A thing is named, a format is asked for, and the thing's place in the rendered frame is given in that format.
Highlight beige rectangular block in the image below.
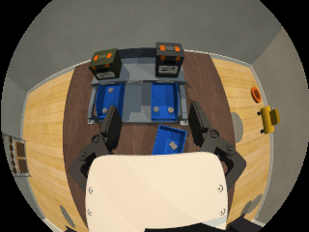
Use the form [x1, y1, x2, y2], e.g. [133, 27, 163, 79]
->
[169, 141, 178, 150]

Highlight blue bin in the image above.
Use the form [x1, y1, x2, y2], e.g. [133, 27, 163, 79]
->
[96, 83, 126, 120]
[152, 83, 179, 121]
[152, 125, 187, 155]

